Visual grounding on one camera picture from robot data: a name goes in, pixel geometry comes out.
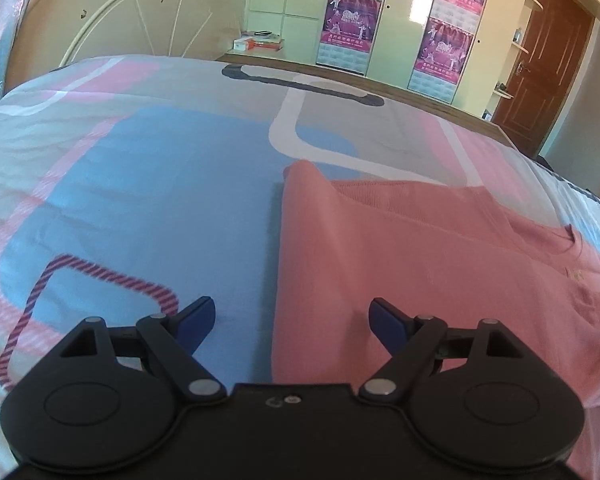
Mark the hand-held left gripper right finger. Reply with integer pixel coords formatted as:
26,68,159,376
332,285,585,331
357,297,526,403

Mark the pink shirt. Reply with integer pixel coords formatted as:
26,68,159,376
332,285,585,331
271,160,600,480

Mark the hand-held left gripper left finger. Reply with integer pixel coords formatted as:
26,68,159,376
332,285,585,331
60,296,228,403

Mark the printed bedsheet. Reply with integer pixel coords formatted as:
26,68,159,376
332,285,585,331
0,52,600,480

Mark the cream headboard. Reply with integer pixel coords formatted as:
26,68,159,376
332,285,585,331
22,0,243,68

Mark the brown wooden door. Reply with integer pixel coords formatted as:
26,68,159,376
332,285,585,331
490,0,596,158

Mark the cream corner shelf unit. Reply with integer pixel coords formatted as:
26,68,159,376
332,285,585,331
492,0,543,103

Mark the cream wardrobe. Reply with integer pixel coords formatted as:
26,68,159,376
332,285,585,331
242,0,600,116

